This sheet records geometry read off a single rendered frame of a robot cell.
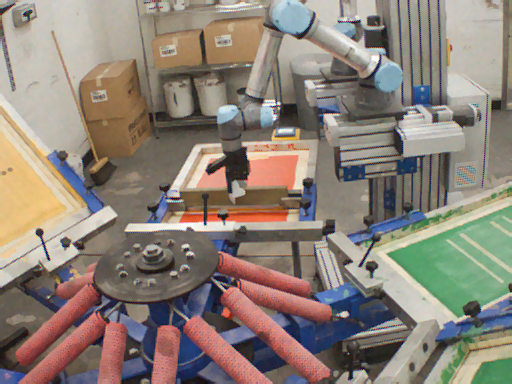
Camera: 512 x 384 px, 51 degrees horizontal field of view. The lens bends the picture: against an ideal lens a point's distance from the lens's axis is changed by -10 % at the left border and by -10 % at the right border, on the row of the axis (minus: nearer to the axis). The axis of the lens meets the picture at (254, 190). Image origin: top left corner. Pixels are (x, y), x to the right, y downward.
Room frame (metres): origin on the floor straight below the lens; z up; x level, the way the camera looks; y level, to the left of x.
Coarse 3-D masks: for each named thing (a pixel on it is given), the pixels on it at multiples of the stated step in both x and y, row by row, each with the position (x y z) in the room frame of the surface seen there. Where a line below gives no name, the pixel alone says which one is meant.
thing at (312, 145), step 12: (204, 144) 2.58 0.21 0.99; (216, 144) 2.56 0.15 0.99; (252, 144) 2.51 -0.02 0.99; (264, 144) 2.49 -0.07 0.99; (276, 144) 2.48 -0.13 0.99; (288, 144) 2.47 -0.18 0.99; (300, 144) 2.46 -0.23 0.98; (312, 144) 2.43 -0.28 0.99; (192, 156) 2.45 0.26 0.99; (312, 156) 2.30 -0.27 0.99; (192, 168) 2.36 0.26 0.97; (312, 168) 2.18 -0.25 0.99; (180, 180) 2.21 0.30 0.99; (168, 216) 1.96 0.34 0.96
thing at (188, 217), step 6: (210, 162) 2.44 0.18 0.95; (204, 174) 2.32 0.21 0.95; (204, 180) 2.26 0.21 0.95; (210, 180) 2.25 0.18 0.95; (198, 186) 2.21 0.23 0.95; (204, 186) 2.20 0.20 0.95; (186, 216) 1.96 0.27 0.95; (192, 216) 1.95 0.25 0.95; (198, 216) 1.95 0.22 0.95; (210, 216) 1.94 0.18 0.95; (216, 216) 1.93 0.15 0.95; (180, 222) 1.92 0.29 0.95; (186, 222) 1.91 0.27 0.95; (192, 222) 1.91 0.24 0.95; (198, 222) 1.90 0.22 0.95
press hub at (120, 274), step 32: (128, 256) 1.15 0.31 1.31; (160, 256) 1.10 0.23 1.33; (192, 256) 1.12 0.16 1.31; (128, 288) 1.02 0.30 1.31; (160, 288) 1.01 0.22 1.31; (192, 288) 1.00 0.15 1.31; (160, 320) 1.07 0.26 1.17; (224, 320) 1.24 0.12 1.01; (128, 352) 1.14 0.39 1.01; (192, 352) 1.05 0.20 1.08
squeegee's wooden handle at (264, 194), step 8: (184, 192) 1.97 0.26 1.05; (192, 192) 1.96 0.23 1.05; (200, 192) 1.96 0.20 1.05; (208, 192) 1.95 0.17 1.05; (216, 192) 1.94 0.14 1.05; (224, 192) 1.94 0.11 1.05; (248, 192) 1.92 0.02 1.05; (256, 192) 1.92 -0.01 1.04; (264, 192) 1.91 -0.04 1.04; (272, 192) 1.90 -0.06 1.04; (280, 192) 1.90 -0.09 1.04; (184, 200) 1.97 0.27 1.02; (192, 200) 1.96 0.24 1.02; (200, 200) 1.96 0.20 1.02; (208, 200) 1.95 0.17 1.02; (216, 200) 1.95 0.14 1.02; (224, 200) 1.94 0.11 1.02; (240, 200) 1.93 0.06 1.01; (248, 200) 1.92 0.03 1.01; (256, 200) 1.92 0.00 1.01; (264, 200) 1.91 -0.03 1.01; (272, 200) 1.90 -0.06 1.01; (280, 200) 1.90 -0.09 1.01
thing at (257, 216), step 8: (256, 160) 2.40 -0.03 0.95; (264, 160) 2.39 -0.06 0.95; (272, 160) 2.38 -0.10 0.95; (280, 160) 2.37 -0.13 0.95; (288, 160) 2.36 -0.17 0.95; (296, 160) 2.35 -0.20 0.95; (288, 168) 2.28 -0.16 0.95; (288, 176) 2.20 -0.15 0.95; (288, 184) 2.13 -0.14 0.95; (240, 216) 1.91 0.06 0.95; (248, 216) 1.90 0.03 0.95; (256, 216) 1.90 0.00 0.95; (264, 216) 1.89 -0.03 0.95; (272, 216) 1.88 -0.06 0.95; (280, 216) 1.88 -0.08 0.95
